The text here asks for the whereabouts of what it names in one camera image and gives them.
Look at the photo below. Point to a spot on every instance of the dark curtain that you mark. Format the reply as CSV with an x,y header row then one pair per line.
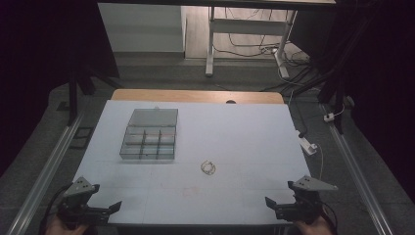
x,y
385,81
39,49

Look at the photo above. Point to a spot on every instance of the person's right hand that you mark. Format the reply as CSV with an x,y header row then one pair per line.
x,y
313,228

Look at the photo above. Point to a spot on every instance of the white desk frame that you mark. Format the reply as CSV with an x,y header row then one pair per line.
x,y
248,26

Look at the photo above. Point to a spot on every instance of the white plug adapter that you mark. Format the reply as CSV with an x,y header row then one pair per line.
x,y
329,117

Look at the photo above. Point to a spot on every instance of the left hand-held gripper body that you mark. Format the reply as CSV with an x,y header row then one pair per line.
x,y
77,192

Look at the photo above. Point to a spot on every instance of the white cabinet panel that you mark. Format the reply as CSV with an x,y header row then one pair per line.
x,y
140,29

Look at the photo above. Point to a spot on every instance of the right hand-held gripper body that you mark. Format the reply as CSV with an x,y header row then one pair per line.
x,y
305,204

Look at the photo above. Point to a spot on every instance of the clear plastic compartment box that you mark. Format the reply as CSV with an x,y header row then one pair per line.
x,y
150,135

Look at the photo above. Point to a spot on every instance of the white table mat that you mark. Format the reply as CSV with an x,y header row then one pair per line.
x,y
235,137

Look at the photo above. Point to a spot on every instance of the aluminium rail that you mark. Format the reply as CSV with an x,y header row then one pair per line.
x,y
45,169
359,176

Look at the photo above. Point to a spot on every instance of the black metal stand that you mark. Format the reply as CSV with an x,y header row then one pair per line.
x,y
73,98
337,88

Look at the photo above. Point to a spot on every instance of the wooden table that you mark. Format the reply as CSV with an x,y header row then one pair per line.
x,y
195,96

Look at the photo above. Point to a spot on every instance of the person's left hand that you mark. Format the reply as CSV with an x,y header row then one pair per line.
x,y
57,228

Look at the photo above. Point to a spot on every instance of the black rectangular floor frame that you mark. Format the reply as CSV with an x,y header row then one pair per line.
x,y
74,140

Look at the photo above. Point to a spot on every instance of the white power strip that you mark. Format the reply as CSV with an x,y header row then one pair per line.
x,y
306,144

